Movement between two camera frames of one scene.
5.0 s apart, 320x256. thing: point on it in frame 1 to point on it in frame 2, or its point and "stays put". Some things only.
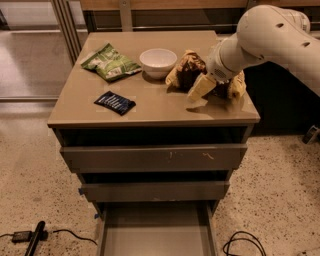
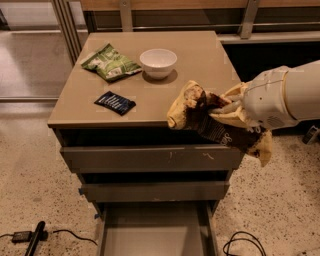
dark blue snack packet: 115,102 stays put
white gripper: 217,67 to 266,98
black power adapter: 21,236 stays put
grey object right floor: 312,133 stays put
